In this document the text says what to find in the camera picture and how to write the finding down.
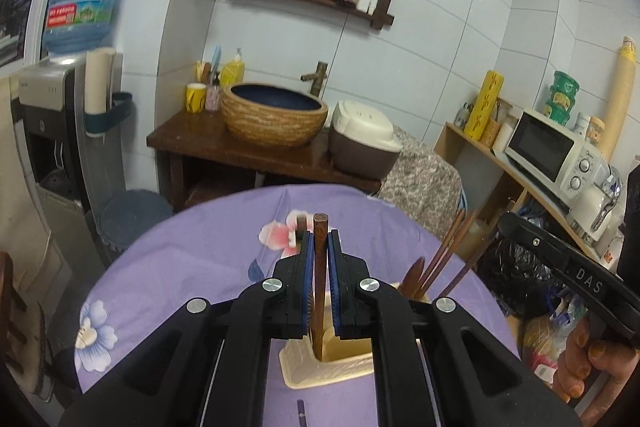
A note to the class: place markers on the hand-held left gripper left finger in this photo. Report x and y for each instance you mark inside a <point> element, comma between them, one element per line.
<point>307,292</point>

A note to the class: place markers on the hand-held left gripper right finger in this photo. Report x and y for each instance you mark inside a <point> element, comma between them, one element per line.
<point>334,297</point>

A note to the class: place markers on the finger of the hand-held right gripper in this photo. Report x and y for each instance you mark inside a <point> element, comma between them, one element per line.
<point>575,269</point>

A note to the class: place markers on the thick brown wooden utensil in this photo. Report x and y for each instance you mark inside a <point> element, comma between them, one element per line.
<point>320,257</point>

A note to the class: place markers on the cream plastic utensil holder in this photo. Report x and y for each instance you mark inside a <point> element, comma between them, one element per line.
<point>345,357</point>

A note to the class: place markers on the brown wooden chopstick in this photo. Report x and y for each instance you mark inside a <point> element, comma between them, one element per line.
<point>456,244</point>
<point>445,249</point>
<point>467,267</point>

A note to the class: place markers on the person's right hand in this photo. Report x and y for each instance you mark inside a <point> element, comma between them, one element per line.
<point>605,367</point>

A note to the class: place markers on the white electric kettle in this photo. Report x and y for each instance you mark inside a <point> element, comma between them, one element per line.
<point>587,207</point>

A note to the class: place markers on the black plastic bag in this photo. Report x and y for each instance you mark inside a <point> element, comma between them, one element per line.
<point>520,277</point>

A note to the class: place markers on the clear plastic bag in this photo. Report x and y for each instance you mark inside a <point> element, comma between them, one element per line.
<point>545,342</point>

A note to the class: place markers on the brown wooden spoon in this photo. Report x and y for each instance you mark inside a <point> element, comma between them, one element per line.
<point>412,277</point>

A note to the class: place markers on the yellow label jar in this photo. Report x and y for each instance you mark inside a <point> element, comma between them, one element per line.
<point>595,131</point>

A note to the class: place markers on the white jar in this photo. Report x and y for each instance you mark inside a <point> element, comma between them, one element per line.
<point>581,126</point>

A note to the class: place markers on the white microwave oven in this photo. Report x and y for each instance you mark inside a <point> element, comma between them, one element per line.
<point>540,147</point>

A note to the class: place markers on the purple floral tablecloth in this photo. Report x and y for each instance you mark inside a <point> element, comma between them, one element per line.
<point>200,247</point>

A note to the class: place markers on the white cylinder container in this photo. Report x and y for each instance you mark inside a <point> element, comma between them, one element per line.
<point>502,138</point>

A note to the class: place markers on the grey patterned cloth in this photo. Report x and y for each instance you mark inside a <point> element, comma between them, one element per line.
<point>425,177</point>

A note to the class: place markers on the glass jar yellow contents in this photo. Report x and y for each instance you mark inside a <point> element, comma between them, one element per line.
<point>491,129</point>

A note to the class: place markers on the white brown rice cooker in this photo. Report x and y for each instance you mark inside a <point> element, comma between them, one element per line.
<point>362,134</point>

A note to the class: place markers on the light wooden shelf unit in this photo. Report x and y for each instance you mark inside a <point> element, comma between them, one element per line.
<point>460,147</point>

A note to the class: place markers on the woven pattern basin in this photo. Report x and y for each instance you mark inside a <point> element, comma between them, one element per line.
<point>272,127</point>

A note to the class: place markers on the tall yellow box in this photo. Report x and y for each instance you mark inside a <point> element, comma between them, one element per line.
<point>483,104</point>

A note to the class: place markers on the blue round stool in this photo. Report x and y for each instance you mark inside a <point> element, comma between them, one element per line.
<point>132,219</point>

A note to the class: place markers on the small pale bottle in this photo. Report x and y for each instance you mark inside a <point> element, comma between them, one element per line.
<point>462,116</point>

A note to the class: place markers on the dark wooden vanity table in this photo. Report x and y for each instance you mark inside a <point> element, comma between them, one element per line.
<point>190,139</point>

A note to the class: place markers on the pink patterned cup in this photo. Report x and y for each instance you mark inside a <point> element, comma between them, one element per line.
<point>213,99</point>

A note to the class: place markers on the bronze faucet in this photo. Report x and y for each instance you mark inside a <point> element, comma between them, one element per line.
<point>317,77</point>

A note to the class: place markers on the yellow cup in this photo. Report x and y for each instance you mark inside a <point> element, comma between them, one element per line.
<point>196,98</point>

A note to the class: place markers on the yellow soap dispenser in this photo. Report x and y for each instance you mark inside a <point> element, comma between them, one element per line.
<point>233,72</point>

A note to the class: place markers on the blue toothbrush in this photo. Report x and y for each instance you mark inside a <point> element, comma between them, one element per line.
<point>216,62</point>

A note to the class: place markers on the teal plastic holder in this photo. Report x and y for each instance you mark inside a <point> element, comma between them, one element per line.
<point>110,119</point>

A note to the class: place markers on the brown wooden chair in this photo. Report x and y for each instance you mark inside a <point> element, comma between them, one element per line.
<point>10,307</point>

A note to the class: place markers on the grey water dispenser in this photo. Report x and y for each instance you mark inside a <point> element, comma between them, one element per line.
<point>42,97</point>

